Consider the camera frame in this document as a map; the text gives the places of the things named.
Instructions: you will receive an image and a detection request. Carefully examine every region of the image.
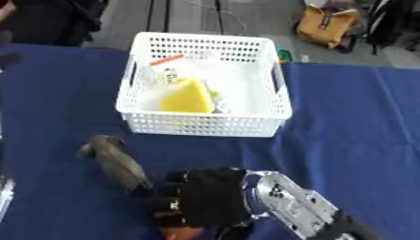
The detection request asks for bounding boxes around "black cable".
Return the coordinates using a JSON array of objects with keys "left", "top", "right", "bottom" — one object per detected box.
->
[
  {"left": 144, "top": 0, "right": 157, "bottom": 33},
  {"left": 213, "top": 0, "right": 227, "bottom": 36}
]

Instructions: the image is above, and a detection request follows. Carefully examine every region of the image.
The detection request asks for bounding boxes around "tan bag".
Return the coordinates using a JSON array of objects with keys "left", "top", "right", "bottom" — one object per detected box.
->
[{"left": 295, "top": 4, "right": 360, "bottom": 50}]

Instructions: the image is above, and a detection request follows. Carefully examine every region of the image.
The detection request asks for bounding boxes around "clear plastic bag red strip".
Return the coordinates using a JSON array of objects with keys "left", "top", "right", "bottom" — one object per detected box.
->
[{"left": 139, "top": 53, "right": 194, "bottom": 95}]

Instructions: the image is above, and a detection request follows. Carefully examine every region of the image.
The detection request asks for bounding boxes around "yellow sponge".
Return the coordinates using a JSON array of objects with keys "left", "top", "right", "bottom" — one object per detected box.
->
[{"left": 157, "top": 77, "right": 216, "bottom": 113}]

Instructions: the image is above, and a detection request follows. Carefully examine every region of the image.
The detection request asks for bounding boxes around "person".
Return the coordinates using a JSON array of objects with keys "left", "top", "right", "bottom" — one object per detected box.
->
[{"left": 0, "top": 0, "right": 111, "bottom": 47}]

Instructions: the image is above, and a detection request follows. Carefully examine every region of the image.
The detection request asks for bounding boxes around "white perforated plastic basket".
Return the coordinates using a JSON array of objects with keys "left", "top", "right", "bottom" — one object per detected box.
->
[{"left": 114, "top": 31, "right": 294, "bottom": 139}]

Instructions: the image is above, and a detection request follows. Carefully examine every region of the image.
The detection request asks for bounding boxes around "black bag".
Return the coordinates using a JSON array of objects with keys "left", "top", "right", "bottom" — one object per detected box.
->
[{"left": 364, "top": 0, "right": 420, "bottom": 56}]

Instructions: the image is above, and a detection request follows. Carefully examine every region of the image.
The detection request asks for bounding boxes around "green object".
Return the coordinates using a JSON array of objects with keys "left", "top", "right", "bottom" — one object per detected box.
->
[{"left": 276, "top": 45, "right": 294, "bottom": 64}]

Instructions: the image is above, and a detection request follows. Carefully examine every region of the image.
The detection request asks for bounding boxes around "orange object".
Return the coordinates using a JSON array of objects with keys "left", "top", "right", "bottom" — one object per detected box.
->
[{"left": 158, "top": 226, "right": 207, "bottom": 240}]

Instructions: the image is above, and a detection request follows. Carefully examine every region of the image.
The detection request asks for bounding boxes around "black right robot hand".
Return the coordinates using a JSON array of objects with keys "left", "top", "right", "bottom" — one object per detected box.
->
[{"left": 147, "top": 167, "right": 260, "bottom": 240}]

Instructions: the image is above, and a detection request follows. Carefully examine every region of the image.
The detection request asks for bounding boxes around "grey soft toy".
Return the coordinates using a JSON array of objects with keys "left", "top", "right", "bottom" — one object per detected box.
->
[{"left": 75, "top": 134, "right": 155, "bottom": 192}]

